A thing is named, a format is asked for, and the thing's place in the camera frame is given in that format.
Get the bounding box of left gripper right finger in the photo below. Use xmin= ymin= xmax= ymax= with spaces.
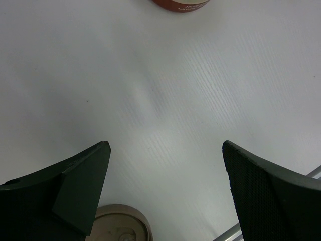
xmin=222 ymin=141 xmax=320 ymax=240

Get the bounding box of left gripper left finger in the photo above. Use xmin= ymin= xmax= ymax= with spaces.
xmin=1 ymin=141 xmax=111 ymax=240

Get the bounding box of red lunch box container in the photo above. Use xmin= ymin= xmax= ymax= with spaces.
xmin=152 ymin=0 xmax=209 ymax=13

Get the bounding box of beige lunch box lid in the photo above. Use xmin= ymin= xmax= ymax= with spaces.
xmin=85 ymin=204 xmax=153 ymax=241

